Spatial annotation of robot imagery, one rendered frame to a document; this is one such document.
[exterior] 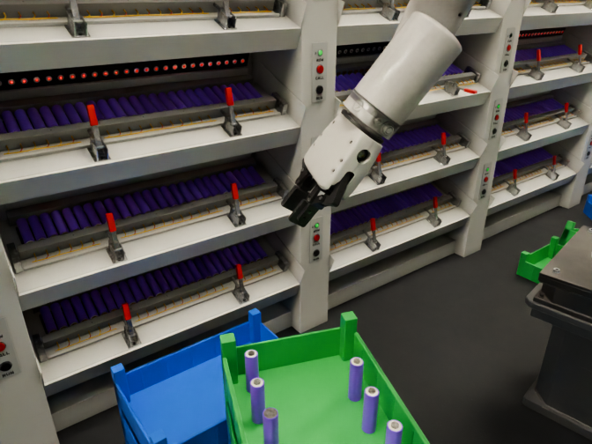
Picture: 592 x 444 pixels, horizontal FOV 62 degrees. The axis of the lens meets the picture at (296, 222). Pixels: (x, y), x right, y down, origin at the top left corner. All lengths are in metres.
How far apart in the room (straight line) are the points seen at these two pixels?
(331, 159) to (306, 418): 0.35
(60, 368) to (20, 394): 0.08
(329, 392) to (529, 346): 0.81
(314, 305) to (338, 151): 0.71
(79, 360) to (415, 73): 0.82
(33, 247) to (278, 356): 0.50
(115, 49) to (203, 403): 0.63
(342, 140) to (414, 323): 0.82
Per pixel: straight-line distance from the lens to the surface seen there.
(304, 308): 1.32
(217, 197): 1.12
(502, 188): 1.94
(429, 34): 0.69
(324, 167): 0.71
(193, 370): 1.03
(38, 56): 0.88
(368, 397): 0.65
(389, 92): 0.69
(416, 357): 1.32
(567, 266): 1.10
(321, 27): 1.11
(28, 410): 1.12
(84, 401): 1.20
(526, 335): 1.49
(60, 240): 1.02
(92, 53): 0.90
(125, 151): 0.96
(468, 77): 1.59
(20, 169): 0.92
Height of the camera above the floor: 0.84
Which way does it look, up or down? 25 degrees down
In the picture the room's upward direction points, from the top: straight up
